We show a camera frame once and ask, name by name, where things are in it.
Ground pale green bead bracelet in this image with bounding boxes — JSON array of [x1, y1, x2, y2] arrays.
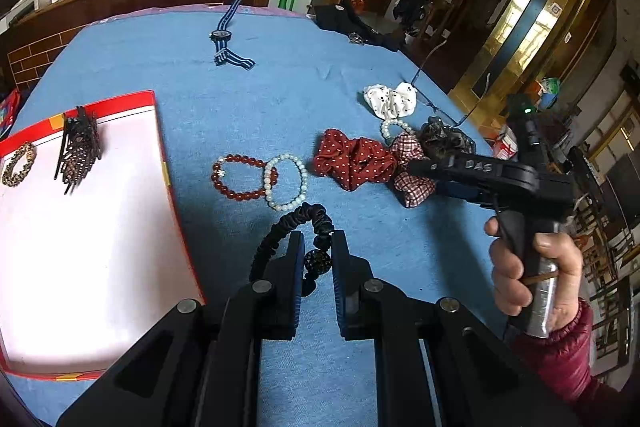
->
[[263, 152, 310, 212]]

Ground red tray with white inside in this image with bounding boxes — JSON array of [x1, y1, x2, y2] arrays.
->
[[0, 90, 207, 381]]

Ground white cherry print scrunchie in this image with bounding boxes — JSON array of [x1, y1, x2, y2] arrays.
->
[[362, 82, 418, 118]]

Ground black hair tie with bead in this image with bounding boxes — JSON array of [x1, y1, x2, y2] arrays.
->
[[248, 202, 335, 296]]

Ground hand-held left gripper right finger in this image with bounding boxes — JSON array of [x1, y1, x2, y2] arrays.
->
[[331, 229, 581, 427]]

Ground thin frame eyeglasses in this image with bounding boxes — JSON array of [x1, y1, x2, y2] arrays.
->
[[411, 40, 494, 128]]

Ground black mesh scrunchie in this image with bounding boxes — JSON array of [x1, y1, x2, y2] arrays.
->
[[416, 116, 479, 164]]

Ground person's right forearm red sleeve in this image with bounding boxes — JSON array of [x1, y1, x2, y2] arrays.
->
[[509, 299, 640, 427]]

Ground black pouch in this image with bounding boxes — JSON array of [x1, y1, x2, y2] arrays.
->
[[312, 3, 404, 53]]

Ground white pearl bracelet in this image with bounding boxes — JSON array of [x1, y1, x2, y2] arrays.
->
[[380, 117, 419, 146]]

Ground red plaid scrunchie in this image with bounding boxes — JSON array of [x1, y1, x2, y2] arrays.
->
[[389, 132, 439, 208]]

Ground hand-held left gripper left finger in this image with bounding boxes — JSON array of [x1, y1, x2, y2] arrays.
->
[[56, 230, 307, 427]]

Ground gold framed panel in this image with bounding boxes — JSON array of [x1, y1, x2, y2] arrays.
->
[[449, 0, 617, 124]]

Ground wooden stair post with clothes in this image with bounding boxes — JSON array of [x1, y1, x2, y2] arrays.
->
[[393, 0, 437, 35]]

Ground blue tablecloth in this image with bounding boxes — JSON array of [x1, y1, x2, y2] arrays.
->
[[0, 4, 517, 427]]

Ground red bead bracelet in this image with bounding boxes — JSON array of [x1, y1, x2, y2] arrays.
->
[[211, 152, 279, 202]]

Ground black brown hair claw clip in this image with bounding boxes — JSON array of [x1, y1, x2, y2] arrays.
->
[[53, 106, 103, 196]]

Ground person's right hand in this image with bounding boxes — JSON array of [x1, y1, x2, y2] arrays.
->
[[484, 214, 586, 334]]

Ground blue striped strap watch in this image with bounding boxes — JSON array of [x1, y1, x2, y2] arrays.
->
[[208, 0, 256, 71]]

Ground red polka dot scrunchie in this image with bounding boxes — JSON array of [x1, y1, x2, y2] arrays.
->
[[312, 128, 399, 193]]

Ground wooden counter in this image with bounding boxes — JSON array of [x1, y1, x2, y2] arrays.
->
[[0, 0, 262, 84]]

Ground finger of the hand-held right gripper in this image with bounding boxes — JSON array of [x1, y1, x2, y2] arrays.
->
[[406, 154, 538, 193], [435, 180, 507, 211]]

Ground red and white can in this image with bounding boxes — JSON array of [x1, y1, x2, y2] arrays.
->
[[492, 126, 519, 159]]

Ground leopard print scrunchie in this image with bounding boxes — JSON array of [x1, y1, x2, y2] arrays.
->
[[1, 142, 37, 187]]

